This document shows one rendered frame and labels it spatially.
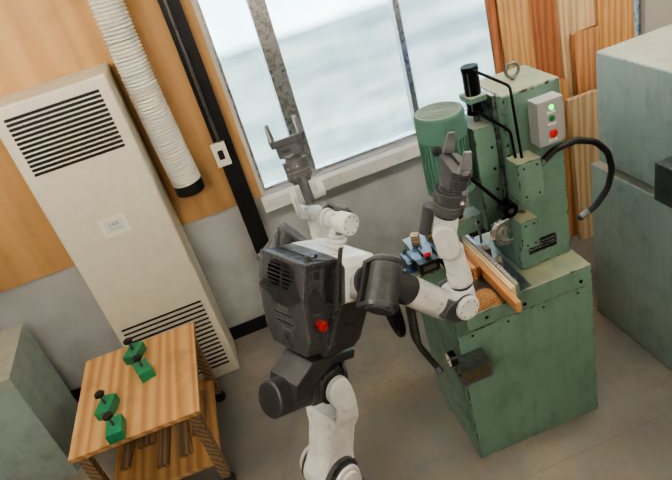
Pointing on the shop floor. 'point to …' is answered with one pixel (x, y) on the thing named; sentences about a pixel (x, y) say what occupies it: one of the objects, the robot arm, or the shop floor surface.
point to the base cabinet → (522, 370)
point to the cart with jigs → (150, 410)
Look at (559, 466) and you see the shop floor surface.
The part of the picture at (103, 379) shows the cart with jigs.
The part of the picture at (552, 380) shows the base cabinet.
